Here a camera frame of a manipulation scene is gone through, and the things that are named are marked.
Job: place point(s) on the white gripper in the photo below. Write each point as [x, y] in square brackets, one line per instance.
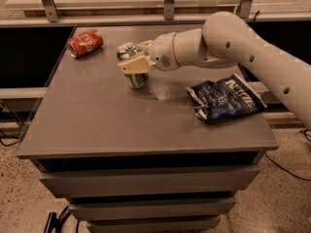
[161, 51]

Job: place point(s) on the green soda can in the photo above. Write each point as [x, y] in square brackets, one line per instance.
[125, 51]

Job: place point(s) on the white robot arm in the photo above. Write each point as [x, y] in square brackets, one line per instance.
[223, 41]

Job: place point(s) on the red soda can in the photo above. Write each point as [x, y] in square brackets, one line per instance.
[85, 43]

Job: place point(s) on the blue chip bag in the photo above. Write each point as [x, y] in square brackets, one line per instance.
[226, 98]

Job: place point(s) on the grey drawer cabinet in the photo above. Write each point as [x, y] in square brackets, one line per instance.
[135, 161]

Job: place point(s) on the black device on floor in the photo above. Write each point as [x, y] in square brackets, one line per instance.
[55, 223]

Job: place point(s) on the metal railing frame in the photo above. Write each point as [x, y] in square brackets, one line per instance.
[44, 13]

